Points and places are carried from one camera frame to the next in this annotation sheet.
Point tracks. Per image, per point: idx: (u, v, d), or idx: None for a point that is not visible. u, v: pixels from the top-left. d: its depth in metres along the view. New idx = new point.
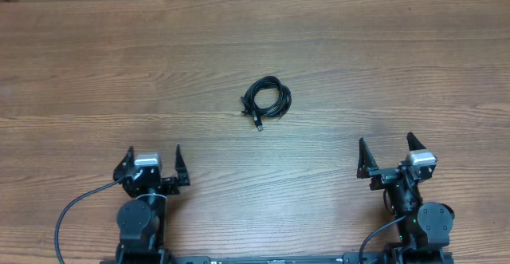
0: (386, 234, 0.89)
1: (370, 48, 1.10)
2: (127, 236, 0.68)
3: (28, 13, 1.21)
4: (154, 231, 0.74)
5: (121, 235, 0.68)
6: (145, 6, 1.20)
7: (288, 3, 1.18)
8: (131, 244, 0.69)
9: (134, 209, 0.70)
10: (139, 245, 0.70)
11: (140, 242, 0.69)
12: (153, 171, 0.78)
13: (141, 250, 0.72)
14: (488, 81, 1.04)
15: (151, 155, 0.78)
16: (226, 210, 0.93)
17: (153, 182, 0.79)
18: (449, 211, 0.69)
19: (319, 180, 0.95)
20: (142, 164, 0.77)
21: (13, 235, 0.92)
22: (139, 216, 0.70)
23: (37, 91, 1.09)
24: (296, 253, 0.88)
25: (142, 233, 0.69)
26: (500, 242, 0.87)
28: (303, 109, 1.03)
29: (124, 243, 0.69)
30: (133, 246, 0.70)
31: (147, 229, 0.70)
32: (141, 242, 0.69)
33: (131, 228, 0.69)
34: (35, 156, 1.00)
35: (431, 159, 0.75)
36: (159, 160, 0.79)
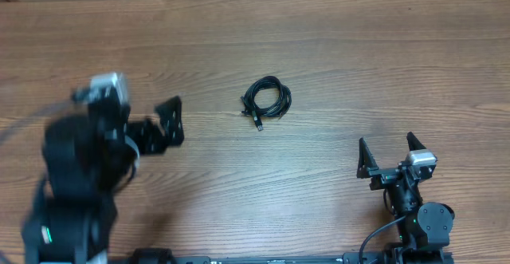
0: (386, 234, 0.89)
1: (370, 47, 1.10)
2: (56, 143, 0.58)
3: (28, 13, 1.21)
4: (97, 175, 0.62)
5: (48, 139, 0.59)
6: (144, 6, 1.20)
7: (288, 3, 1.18)
8: (61, 171, 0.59)
9: (74, 119, 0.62)
10: (69, 178, 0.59)
11: (75, 159, 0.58)
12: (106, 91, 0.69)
13: (76, 194, 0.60)
14: (488, 81, 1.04)
15: (110, 76, 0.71)
16: (225, 210, 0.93)
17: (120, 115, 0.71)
18: (449, 211, 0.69)
19: (319, 179, 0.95)
20: (98, 84, 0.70)
21: (13, 235, 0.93)
22: (77, 124, 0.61)
23: (37, 91, 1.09)
24: (296, 253, 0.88)
25: (75, 146, 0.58)
26: (499, 242, 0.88)
28: (303, 109, 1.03)
29: (52, 165, 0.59)
30: (62, 174, 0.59)
31: (84, 151, 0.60)
32: (72, 163, 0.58)
33: (62, 137, 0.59)
34: (35, 156, 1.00)
35: (431, 159, 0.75)
36: (117, 84, 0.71)
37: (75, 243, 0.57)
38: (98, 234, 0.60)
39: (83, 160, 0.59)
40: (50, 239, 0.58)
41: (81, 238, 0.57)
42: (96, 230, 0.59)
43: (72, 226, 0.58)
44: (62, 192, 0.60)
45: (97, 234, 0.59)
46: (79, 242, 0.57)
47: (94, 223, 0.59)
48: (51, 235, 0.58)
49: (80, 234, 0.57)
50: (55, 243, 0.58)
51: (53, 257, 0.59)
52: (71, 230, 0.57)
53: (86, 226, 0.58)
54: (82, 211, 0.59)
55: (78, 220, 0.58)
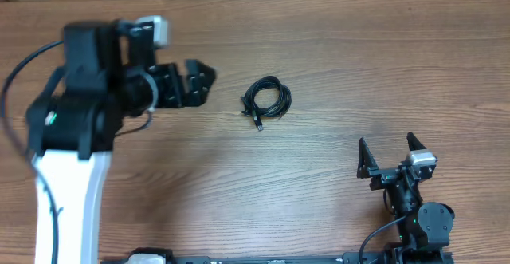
0: (386, 234, 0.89)
1: (370, 47, 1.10)
2: (75, 30, 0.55)
3: (27, 12, 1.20)
4: (109, 76, 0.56)
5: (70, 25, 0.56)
6: (144, 6, 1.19)
7: (288, 2, 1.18)
8: (78, 65, 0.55)
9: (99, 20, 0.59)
10: (83, 73, 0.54)
11: (93, 37, 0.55)
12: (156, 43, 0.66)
13: (84, 88, 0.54)
14: (488, 81, 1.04)
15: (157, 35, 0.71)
16: (225, 210, 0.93)
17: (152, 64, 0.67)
18: (449, 211, 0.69)
19: (319, 180, 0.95)
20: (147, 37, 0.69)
21: (13, 235, 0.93)
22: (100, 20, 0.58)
23: (37, 91, 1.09)
24: (296, 253, 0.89)
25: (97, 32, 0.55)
26: (499, 242, 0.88)
28: (303, 109, 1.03)
29: (69, 58, 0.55)
30: (74, 75, 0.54)
31: (103, 44, 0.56)
32: (88, 48, 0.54)
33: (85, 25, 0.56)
34: None
35: (431, 159, 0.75)
36: (158, 25, 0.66)
37: (79, 128, 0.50)
38: (103, 128, 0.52)
39: (102, 53, 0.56)
40: (52, 124, 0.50)
41: (85, 124, 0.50)
42: (103, 123, 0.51)
43: (79, 111, 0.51)
44: (72, 87, 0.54)
45: (103, 128, 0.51)
46: (84, 127, 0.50)
47: (101, 113, 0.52)
48: (56, 114, 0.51)
49: (86, 120, 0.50)
50: (59, 124, 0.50)
51: (54, 143, 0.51)
52: (78, 116, 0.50)
53: (92, 112, 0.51)
54: (87, 102, 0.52)
55: (84, 107, 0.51)
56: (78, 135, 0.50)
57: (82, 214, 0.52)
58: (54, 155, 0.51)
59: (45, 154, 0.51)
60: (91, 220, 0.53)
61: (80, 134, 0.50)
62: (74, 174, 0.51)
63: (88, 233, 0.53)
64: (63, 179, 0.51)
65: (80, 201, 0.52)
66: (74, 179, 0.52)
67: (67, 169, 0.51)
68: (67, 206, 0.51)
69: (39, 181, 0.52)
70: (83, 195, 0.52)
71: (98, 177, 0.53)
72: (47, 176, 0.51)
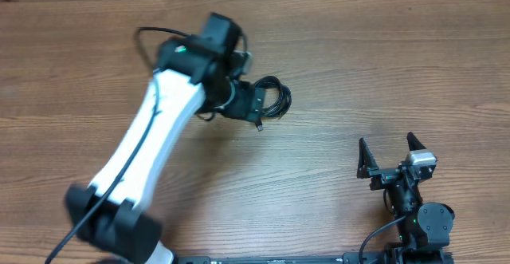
0: (386, 234, 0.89)
1: (370, 47, 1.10)
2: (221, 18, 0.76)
3: (27, 12, 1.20)
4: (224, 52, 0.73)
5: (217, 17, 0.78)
6: (144, 6, 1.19)
7: (288, 2, 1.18)
8: (209, 37, 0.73)
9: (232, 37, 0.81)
10: (209, 42, 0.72)
11: (231, 26, 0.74)
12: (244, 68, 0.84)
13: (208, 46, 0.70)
14: (488, 81, 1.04)
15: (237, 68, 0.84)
16: (226, 210, 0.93)
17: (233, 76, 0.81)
18: (449, 211, 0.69)
19: (319, 180, 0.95)
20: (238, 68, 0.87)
21: (13, 235, 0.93)
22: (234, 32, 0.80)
23: (37, 91, 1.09)
24: (296, 253, 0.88)
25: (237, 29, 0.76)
26: (499, 242, 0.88)
28: (303, 109, 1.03)
29: (205, 32, 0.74)
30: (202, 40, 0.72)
31: (233, 37, 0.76)
32: (226, 29, 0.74)
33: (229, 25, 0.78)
34: (35, 156, 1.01)
35: (431, 159, 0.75)
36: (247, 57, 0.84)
37: (198, 64, 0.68)
38: (212, 76, 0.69)
39: (230, 41, 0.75)
40: (180, 51, 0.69)
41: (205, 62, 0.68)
42: (213, 71, 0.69)
43: (201, 53, 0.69)
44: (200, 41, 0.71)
45: (212, 74, 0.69)
46: (201, 64, 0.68)
47: (214, 62, 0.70)
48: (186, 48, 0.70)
49: (204, 61, 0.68)
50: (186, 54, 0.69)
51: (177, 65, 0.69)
52: (199, 57, 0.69)
53: (211, 58, 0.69)
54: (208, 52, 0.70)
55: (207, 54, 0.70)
56: (194, 67, 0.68)
57: (171, 121, 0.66)
58: (170, 75, 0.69)
59: (166, 70, 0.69)
60: (176, 132, 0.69)
61: (196, 67, 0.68)
62: (178, 91, 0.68)
63: (168, 140, 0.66)
64: (170, 90, 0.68)
65: (174, 112, 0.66)
66: (178, 93, 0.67)
67: (176, 85, 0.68)
68: (166, 111, 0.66)
69: (153, 86, 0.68)
70: (177, 108, 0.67)
71: (191, 107, 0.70)
72: (161, 84, 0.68)
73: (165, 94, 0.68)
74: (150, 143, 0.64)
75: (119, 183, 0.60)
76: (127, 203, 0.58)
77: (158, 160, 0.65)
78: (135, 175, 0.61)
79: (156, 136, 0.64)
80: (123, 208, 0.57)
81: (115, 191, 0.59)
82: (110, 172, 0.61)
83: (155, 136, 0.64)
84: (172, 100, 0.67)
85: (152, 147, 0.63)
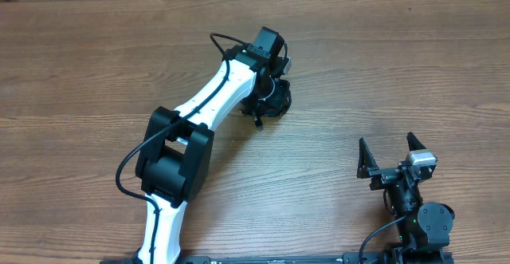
0: (386, 234, 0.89)
1: (370, 48, 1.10)
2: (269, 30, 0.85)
3: (28, 12, 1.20)
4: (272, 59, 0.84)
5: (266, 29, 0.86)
6: (144, 6, 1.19)
7: (288, 2, 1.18)
8: (259, 45, 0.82)
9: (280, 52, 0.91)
10: (259, 50, 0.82)
11: (278, 39, 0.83)
12: (284, 70, 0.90)
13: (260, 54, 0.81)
14: (488, 81, 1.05)
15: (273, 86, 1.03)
16: (226, 209, 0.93)
17: (274, 76, 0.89)
18: (449, 211, 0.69)
19: (318, 180, 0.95)
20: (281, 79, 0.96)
21: (13, 235, 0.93)
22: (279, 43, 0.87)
23: (37, 91, 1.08)
24: (295, 253, 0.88)
25: (281, 41, 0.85)
26: (499, 242, 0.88)
28: (303, 109, 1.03)
29: (256, 41, 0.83)
30: (254, 48, 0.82)
31: (278, 48, 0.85)
32: (275, 43, 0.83)
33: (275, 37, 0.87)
34: (35, 156, 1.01)
35: (431, 159, 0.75)
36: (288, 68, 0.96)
37: (253, 65, 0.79)
38: (262, 76, 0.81)
39: (276, 50, 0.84)
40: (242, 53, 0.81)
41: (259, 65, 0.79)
42: (262, 74, 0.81)
43: (256, 57, 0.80)
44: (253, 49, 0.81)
45: (261, 76, 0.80)
46: (256, 65, 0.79)
47: (264, 68, 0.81)
48: (246, 50, 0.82)
49: (257, 65, 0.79)
50: (245, 55, 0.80)
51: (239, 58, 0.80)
52: (256, 60, 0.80)
53: (263, 62, 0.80)
54: (260, 57, 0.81)
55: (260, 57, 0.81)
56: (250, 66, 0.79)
57: (236, 89, 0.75)
58: (238, 61, 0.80)
59: (232, 59, 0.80)
60: (233, 102, 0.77)
61: (254, 65, 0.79)
62: (245, 71, 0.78)
63: (227, 106, 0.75)
64: (238, 68, 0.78)
65: (238, 83, 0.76)
66: (244, 72, 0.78)
67: (243, 68, 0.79)
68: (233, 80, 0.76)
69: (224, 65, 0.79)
70: (240, 83, 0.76)
71: (248, 88, 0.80)
72: (232, 65, 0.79)
73: (233, 71, 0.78)
74: (218, 99, 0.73)
75: (197, 113, 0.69)
76: (203, 126, 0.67)
77: (218, 118, 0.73)
78: (206, 116, 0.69)
79: (224, 96, 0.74)
80: (199, 129, 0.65)
81: (192, 119, 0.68)
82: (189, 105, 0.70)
83: (224, 96, 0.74)
84: (238, 75, 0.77)
85: (220, 103, 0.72)
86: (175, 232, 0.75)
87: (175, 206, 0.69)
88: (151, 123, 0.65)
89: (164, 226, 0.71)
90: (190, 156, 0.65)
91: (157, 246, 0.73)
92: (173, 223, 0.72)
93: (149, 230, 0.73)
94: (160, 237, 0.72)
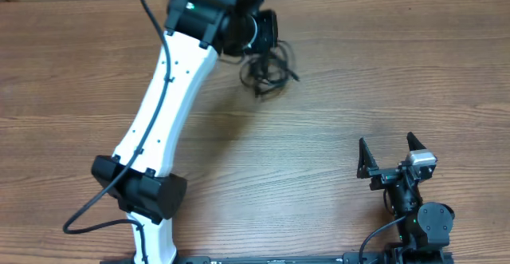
0: (386, 234, 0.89)
1: (370, 48, 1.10)
2: None
3: (28, 12, 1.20)
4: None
5: None
6: (144, 5, 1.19)
7: (288, 2, 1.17)
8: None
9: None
10: None
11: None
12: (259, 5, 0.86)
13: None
14: (488, 81, 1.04)
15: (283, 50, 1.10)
16: (226, 209, 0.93)
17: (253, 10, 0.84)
18: (449, 211, 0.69)
19: (318, 180, 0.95)
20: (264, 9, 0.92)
21: (13, 235, 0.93)
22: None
23: (37, 91, 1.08)
24: (296, 253, 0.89)
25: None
26: (499, 242, 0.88)
28: (303, 109, 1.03)
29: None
30: None
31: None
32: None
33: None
34: (35, 156, 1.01)
35: (431, 159, 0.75)
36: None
37: (209, 21, 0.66)
38: (225, 31, 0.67)
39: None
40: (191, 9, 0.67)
41: (216, 20, 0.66)
42: (225, 26, 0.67)
43: (211, 9, 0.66)
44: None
45: (225, 29, 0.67)
46: (213, 21, 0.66)
47: (227, 17, 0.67)
48: (194, 5, 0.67)
49: (215, 18, 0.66)
50: (194, 14, 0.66)
51: (189, 22, 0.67)
52: (211, 12, 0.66)
53: (222, 13, 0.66)
54: (219, 6, 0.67)
55: (217, 7, 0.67)
56: (206, 28, 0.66)
57: (183, 89, 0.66)
58: (182, 36, 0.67)
59: (175, 31, 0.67)
60: (190, 95, 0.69)
61: (209, 24, 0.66)
62: (190, 55, 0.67)
63: (186, 102, 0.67)
64: (183, 56, 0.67)
65: (186, 78, 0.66)
66: (191, 58, 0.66)
67: (187, 49, 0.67)
68: (177, 79, 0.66)
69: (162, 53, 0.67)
70: (189, 76, 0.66)
71: (210, 63, 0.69)
72: (171, 49, 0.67)
73: (177, 60, 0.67)
74: (166, 111, 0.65)
75: (139, 154, 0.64)
76: (149, 172, 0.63)
77: (172, 138, 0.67)
78: (153, 151, 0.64)
79: (173, 103, 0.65)
80: (147, 179, 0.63)
81: (135, 164, 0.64)
82: (131, 143, 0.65)
83: (166, 116, 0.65)
84: (185, 65, 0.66)
85: (169, 120, 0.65)
86: (166, 238, 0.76)
87: (157, 222, 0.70)
88: (96, 175, 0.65)
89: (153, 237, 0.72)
90: (148, 202, 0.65)
91: (149, 254, 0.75)
92: (161, 232, 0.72)
93: (138, 242, 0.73)
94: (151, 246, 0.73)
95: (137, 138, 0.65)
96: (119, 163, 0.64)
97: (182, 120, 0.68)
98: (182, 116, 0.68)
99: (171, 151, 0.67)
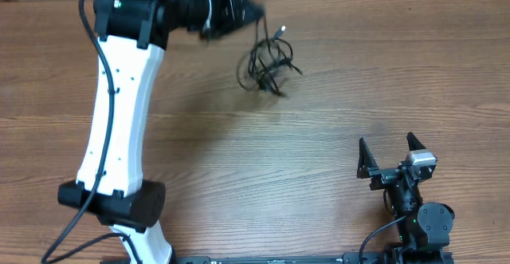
0: (386, 234, 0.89)
1: (370, 48, 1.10)
2: None
3: (27, 12, 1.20)
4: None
5: None
6: None
7: (288, 2, 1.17)
8: None
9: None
10: None
11: None
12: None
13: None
14: (488, 81, 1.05)
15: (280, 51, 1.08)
16: (226, 209, 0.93)
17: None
18: (449, 211, 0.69)
19: (319, 180, 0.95)
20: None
21: (13, 235, 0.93)
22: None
23: (37, 91, 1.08)
24: (296, 253, 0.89)
25: None
26: (500, 242, 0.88)
28: (303, 109, 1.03)
29: None
30: None
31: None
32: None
33: None
34: (35, 156, 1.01)
35: (431, 159, 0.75)
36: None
37: (142, 13, 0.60)
38: (162, 21, 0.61)
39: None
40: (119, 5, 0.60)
41: (148, 12, 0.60)
42: (162, 17, 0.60)
43: (140, 1, 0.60)
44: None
45: (161, 20, 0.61)
46: (146, 14, 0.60)
47: (162, 6, 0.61)
48: (120, 1, 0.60)
49: (148, 9, 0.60)
50: (123, 13, 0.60)
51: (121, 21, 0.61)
52: (142, 4, 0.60)
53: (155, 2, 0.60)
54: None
55: None
56: (141, 24, 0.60)
57: (131, 98, 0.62)
58: (117, 39, 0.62)
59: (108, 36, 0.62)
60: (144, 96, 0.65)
61: (143, 17, 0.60)
62: (131, 60, 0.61)
63: (139, 108, 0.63)
64: (125, 62, 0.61)
65: (133, 86, 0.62)
66: (133, 62, 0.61)
67: (127, 53, 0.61)
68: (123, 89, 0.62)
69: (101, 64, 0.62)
70: (135, 82, 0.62)
71: (157, 60, 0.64)
72: (109, 59, 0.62)
73: (118, 68, 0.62)
74: (117, 124, 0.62)
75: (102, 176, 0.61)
76: (117, 194, 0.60)
77: (131, 148, 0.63)
78: (114, 170, 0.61)
79: (123, 115, 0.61)
80: (116, 201, 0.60)
81: (100, 188, 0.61)
82: (89, 167, 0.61)
83: (117, 129, 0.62)
84: (130, 72, 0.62)
85: (123, 133, 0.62)
86: (156, 241, 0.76)
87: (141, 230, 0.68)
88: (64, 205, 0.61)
89: (143, 244, 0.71)
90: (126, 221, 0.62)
91: (143, 258, 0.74)
92: (148, 238, 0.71)
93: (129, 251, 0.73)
94: (143, 252, 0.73)
95: (95, 159, 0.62)
96: (84, 190, 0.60)
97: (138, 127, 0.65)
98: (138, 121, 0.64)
99: (135, 160, 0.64)
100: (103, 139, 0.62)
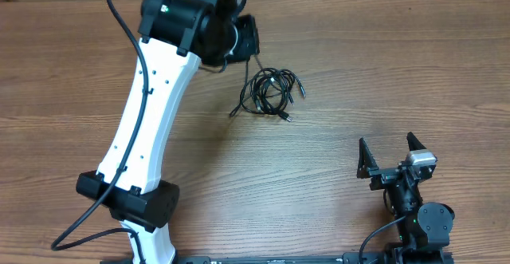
0: (386, 234, 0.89)
1: (370, 48, 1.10)
2: None
3: (28, 12, 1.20)
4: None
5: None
6: None
7: (288, 2, 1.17)
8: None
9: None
10: None
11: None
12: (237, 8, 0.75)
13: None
14: (488, 81, 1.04)
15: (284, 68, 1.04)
16: (225, 209, 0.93)
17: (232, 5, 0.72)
18: (449, 211, 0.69)
19: (318, 180, 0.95)
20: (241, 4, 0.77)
21: (13, 235, 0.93)
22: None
23: (37, 91, 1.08)
24: (295, 253, 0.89)
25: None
26: (500, 242, 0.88)
28: (303, 109, 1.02)
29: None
30: None
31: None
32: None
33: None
34: (34, 156, 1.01)
35: (431, 159, 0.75)
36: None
37: (185, 21, 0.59)
38: (205, 30, 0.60)
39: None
40: (166, 11, 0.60)
41: (193, 20, 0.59)
42: (205, 25, 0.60)
43: (186, 9, 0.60)
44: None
45: (205, 29, 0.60)
46: (190, 21, 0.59)
47: (207, 16, 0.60)
48: (168, 7, 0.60)
49: (194, 16, 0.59)
50: (169, 17, 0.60)
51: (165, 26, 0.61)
52: (188, 12, 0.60)
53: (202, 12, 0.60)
54: (195, 5, 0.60)
55: (194, 6, 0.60)
56: (184, 32, 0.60)
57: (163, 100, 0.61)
58: (159, 42, 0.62)
59: (151, 38, 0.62)
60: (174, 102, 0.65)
61: (188, 25, 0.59)
62: (169, 63, 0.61)
63: (167, 113, 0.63)
64: (162, 63, 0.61)
65: (166, 90, 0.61)
66: (169, 65, 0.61)
67: (165, 56, 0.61)
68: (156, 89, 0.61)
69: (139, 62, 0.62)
70: (169, 86, 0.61)
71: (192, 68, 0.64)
72: (148, 57, 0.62)
73: (154, 69, 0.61)
74: (147, 126, 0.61)
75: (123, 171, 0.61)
76: (134, 191, 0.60)
77: (158, 150, 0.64)
78: (136, 167, 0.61)
79: (153, 116, 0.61)
80: (130, 198, 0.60)
81: (119, 183, 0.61)
82: (112, 162, 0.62)
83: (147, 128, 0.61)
84: (163, 75, 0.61)
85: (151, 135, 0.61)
86: (162, 242, 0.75)
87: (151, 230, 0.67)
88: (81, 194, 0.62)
89: (148, 243, 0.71)
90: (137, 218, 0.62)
91: (147, 258, 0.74)
92: (156, 238, 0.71)
93: (135, 247, 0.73)
94: (147, 251, 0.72)
95: (119, 155, 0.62)
96: (103, 183, 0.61)
97: (166, 130, 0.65)
98: (166, 124, 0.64)
99: (157, 163, 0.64)
100: (129, 139, 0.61)
